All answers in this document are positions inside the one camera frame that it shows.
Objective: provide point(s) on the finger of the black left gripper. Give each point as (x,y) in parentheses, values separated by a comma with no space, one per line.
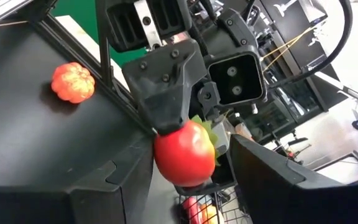
(207,188)
(163,90)

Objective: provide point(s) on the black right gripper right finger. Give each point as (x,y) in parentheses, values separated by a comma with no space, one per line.
(291,202)

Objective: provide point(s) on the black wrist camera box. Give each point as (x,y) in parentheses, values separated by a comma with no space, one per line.
(238,81)

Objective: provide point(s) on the green mat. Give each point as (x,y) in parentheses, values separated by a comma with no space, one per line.
(82,18)

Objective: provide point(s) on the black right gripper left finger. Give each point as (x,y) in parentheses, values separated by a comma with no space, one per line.
(57,205)

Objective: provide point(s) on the orange red pumpkin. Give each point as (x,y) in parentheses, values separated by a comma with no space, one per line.
(73,82)

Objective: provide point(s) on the long red pepper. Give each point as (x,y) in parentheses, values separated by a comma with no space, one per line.
(191,210)

